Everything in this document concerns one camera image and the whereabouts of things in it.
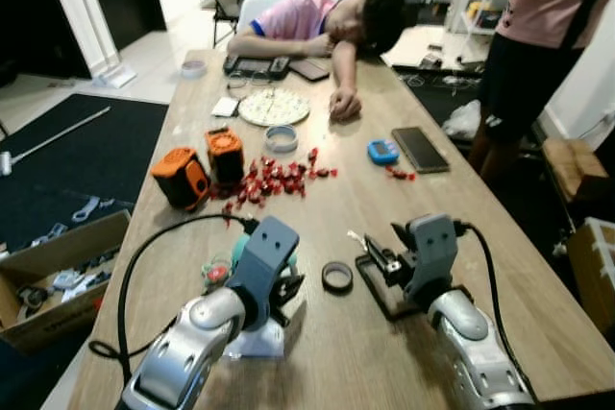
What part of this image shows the white round patterned plate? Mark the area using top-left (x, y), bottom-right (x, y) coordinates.
top-left (236, 87), bottom-right (312, 129)

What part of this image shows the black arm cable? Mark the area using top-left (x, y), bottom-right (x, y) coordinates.
top-left (455, 222), bottom-right (539, 403)
top-left (87, 212), bottom-right (262, 384)

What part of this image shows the white shelf rack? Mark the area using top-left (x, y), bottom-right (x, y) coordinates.
top-left (446, 0), bottom-right (502, 58)

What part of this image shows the clear tape roll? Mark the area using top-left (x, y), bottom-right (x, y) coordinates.
top-left (263, 124), bottom-right (300, 155)

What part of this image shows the black floor case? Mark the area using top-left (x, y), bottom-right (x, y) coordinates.
top-left (388, 63), bottom-right (487, 109)

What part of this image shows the white long-handled pole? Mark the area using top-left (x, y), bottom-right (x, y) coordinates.
top-left (0, 105), bottom-right (112, 178)

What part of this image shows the white floor stand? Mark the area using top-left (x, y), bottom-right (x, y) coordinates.
top-left (57, 0), bottom-right (138, 90)

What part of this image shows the dark floor rug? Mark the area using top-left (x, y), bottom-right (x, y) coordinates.
top-left (0, 93), bottom-right (170, 253)

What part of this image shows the dark flat wallet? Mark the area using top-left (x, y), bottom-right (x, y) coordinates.
top-left (287, 57), bottom-right (333, 83)

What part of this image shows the tall cardboard box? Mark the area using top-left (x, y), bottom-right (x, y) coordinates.
top-left (564, 217), bottom-right (615, 336)

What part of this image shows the red and white small object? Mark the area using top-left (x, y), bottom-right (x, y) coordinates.
top-left (200, 259), bottom-right (234, 288)

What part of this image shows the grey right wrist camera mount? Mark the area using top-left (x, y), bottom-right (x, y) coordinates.
top-left (402, 213), bottom-right (460, 288)

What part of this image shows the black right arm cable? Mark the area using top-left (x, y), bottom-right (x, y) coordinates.
top-left (455, 222), bottom-right (539, 403)

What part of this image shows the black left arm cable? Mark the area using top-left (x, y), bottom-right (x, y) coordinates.
top-left (87, 212), bottom-right (262, 384)

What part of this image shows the silver wrench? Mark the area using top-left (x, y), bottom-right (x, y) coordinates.
top-left (71, 196), bottom-right (115, 225)

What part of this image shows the pile of red wrapped candies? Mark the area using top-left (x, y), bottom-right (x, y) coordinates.
top-left (219, 147), bottom-right (339, 221)

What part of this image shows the standing person in black shorts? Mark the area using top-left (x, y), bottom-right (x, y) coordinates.
top-left (467, 0), bottom-right (615, 187)

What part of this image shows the sleeping person in pink shirt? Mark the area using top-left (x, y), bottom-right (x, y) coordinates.
top-left (225, 0), bottom-right (410, 124)

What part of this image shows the white plastic bag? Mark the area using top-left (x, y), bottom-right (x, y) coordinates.
top-left (441, 99), bottom-right (482, 141)

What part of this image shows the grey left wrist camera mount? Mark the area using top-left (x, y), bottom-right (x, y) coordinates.
top-left (224, 215), bottom-right (302, 331)

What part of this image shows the large orange black tool case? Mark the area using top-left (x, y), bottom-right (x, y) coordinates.
top-left (150, 145), bottom-right (211, 212)

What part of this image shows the white hook stand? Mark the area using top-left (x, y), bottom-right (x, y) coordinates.
top-left (222, 318), bottom-right (287, 362)

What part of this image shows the black smartphone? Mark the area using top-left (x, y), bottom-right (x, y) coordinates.
top-left (390, 126), bottom-right (452, 176)

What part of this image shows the black tape ring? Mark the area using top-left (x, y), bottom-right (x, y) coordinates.
top-left (321, 260), bottom-right (355, 295)

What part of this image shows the small orange black tool case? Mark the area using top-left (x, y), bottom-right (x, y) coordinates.
top-left (204, 127), bottom-right (247, 186)

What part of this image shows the blue kitchen timer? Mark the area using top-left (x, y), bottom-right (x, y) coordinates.
top-left (366, 138), bottom-right (401, 166)

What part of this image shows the grey tape roll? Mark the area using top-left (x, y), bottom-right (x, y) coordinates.
top-left (179, 59), bottom-right (209, 81)

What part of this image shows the open cardboard box with tools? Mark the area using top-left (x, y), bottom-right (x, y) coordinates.
top-left (0, 209), bottom-right (132, 355)

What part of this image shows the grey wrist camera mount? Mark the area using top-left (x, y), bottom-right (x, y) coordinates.
top-left (402, 213), bottom-right (460, 288)
top-left (224, 215), bottom-right (302, 331)

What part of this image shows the white chair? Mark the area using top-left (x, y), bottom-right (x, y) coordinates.
top-left (236, 0), bottom-right (290, 38)

